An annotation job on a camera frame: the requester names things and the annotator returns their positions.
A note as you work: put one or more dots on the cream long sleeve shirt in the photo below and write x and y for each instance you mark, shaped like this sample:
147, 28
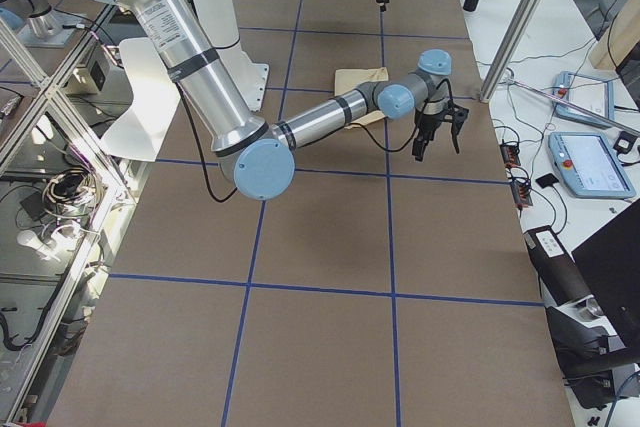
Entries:
347, 79

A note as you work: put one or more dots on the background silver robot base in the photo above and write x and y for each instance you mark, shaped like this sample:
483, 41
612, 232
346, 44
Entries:
35, 23

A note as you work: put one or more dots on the orange black connector box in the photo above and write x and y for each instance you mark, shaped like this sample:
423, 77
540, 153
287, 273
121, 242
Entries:
510, 154

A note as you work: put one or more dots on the metal grabber stick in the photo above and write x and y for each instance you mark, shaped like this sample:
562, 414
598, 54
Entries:
547, 93

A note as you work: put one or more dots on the near blue teach pendant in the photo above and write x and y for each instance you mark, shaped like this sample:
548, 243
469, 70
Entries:
587, 166

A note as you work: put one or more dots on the blue teach pendant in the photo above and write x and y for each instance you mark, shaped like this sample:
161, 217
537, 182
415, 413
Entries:
588, 92
587, 166

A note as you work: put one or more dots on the far blue teach pendant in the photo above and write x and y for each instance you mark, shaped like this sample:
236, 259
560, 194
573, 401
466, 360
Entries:
588, 92

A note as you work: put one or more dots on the black cylinder device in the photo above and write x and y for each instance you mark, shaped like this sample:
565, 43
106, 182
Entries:
555, 266

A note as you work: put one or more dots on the black computer monitor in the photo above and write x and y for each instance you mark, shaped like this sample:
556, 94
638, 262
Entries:
609, 264

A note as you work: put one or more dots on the aluminium frame post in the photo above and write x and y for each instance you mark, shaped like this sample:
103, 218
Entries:
507, 48

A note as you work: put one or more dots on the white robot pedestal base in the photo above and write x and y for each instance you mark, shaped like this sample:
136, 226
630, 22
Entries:
218, 20

